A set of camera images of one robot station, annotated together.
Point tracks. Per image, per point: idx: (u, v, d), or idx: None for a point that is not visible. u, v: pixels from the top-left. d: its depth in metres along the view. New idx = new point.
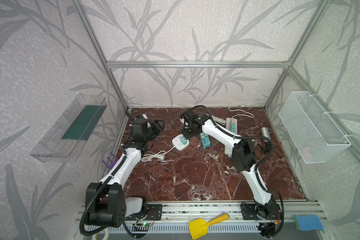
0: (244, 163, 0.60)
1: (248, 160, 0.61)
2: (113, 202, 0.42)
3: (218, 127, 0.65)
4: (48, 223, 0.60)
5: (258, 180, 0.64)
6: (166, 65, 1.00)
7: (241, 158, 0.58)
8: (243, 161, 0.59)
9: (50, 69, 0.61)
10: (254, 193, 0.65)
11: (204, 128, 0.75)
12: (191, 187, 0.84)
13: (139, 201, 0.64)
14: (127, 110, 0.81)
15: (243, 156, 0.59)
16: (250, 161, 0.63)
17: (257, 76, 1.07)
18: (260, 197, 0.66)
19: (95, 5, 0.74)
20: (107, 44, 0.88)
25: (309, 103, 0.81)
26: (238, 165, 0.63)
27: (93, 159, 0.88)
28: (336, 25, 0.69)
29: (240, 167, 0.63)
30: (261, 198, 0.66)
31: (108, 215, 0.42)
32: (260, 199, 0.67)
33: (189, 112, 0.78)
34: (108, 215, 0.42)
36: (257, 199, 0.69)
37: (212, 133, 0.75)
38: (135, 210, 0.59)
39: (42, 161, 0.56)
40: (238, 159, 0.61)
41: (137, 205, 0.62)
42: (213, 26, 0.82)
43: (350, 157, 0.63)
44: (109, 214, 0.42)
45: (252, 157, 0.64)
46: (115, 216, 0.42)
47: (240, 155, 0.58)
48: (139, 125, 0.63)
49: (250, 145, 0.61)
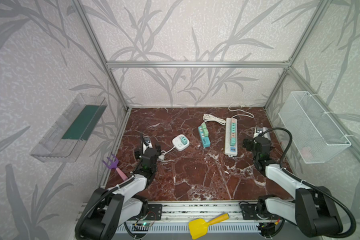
0: (310, 221, 0.42)
1: (324, 225, 0.42)
2: (109, 215, 0.42)
3: (284, 170, 0.55)
4: (48, 223, 0.60)
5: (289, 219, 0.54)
6: (165, 65, 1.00)
7: (309, 211, 0.42)
8: (311, 218, 0.42)
9: (50, 69, 0.61)
10: (274, 200, 0.61)
11: (268, 169, 0.63)
12: (191, 187, 0.84)
13: (137, 205, 0.63)
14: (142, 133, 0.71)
15: (313, 208, 0.43)
16: (327, 229, 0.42)
17: (257, 76, 1.07)
18: (272, 208, 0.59)
19: (95, 5, 0.74)
20: (107, 43, 0.88)
25: (309, 104, 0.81)
26: (304, 225, 0.43)
27: (93, 159, 0.88)
28: (336, 25, 0.68)
29: (305, 229, 0.43)
30: (270, 209, 0.72)
31: (96, 229, 0.41)
32: (269, 207, 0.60)
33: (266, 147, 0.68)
34: (97, 229, 0.41)
36: (269, 203, 0.64)
37: (276, 176, 0.59)
38: (134, 212, 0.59)
39: (42, 161, 0.56)
40: (301, 213, 0.44)
41: (134, 209, 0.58)
42: (213, 26, 0.82)
43: (350, 157, 0.63)
44: (98, 229, 0.41)
45: (333, 227, 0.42)
46: (103, 235, 0.40)
47: (308, 204, 0.43)
48: (148, 158, 0.66)
49: (329, 206, 0.43)
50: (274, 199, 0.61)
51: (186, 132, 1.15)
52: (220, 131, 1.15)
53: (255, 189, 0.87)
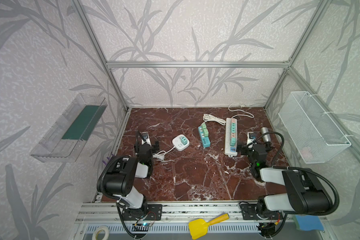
0: (298, 193, 0.45)
1: (311, 197, 0.44)
2: (130, 167, 0.49)
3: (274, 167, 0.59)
4: (48, 223, 0.60)
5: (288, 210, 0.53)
6: (165, 65, 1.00)
7: (295, 185, 0.46)
8: (298, 191, 0.45)
9: (50, 69, 0.61)
10: (271, 196, 0.62)
11: (263, 171, 0.67)
12: (191, 187, 0.84)
13: (140, 197, 0.65)
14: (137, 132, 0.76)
15: (298, 183, 0.46)
16: (317, 203, 0.44)
17: (257, 76, 1.07)
18: (271, 204, 0.63)
19: (95, 6, 0.74)
20: (107, 43, 0.88)
25: (309, 104, 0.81)
26: (296, 203, 0.46)
27: (93, 159, 0.88)
28: (336, 25, 0.69)
29: (298, 207, 0.45)
30: (270, 205, 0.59)
31: (118, 182, 0.46)
32: (269, 203, 0.64)
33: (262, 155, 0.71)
34: (117, 182, 0.46)
36: (268, 199, 0.64)
37: (268, 174, 0.64)
38: (137, 204, 0.65)
39: (42, 161, 0.56)
40: (291, 191, 0.47)
41: (138, 199, 0.63)
42: (213, 26, 0.82)
43: (350, 157, 0.63)
44: (118, 183, 0.46)
45: (322, 201, 0.44)
46: (125, 185, 0.46)
47: (293, 179, 0.47)
48: (145, 153, 0.72)
49: (314, 181, 0.47)
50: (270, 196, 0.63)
51: (186, 132, 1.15)
52: (220, 131, 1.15)
53: (255, 189, 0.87)
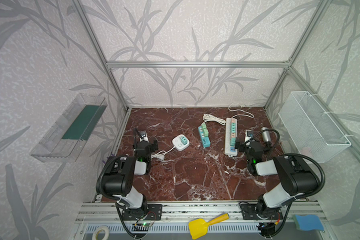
0: (287, 175, 0.48)
1: (299, 177, 0.47)
2: (128, 166, 0.49)
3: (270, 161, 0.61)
4: (48, 223, 0.60)
5: (285, 201, 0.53)
6: (166, 65, 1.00)
7: (284, 168, 0.49)
8: (288, 172, 0.48)
9: (50, 69, 0.61)
10: (269, 192, 0.64)
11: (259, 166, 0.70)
12: (191, 187, 0.84)
13: (139, 198, 0.64)
14: (135, 129, 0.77)
15: (288, 166, 0.50)
16: (306, 183, 0.47)
17: (257, 76, 1.07)
18: (269, 200, 0.64)
19: (95, 5, 0.74)
20: (107, 44, 0.88)
25: (309, 104, 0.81)
26: (287, 185, 0.49)
27: (93, 159, 0.88)
28: (336, 24, 0.69)
29: (289, 189, 0.50)
30: (268, 201, 0.64)
31: (116, 182, 0.46)
32: (267, 200, 0.65)
33: (258, 149, 0.72)
34: (116, 183, 0.46)
36: (267, 196, 0.65)
37: (263, 165, 0.67)
38: (137, 204, 0.66)
39: (42, 161, 0.56)
40: (282, 175, 0.51)
41: (138, 199, 0.63)
42: (213, 26, 0.82)
43: (350, 157, 0.63)
44: (118, 183, 0.46)
45: (311, 181, 0.47)
46: (125, 185, 0.46)
47: (283, 163, 0.51)
48: (143, 150, 0.74)
49: (302, 164, 0.50)
50: (268, 192, 0.64)
51: (186, 132, 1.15)
52: (220, 131, 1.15)
53: (255, 189, 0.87)
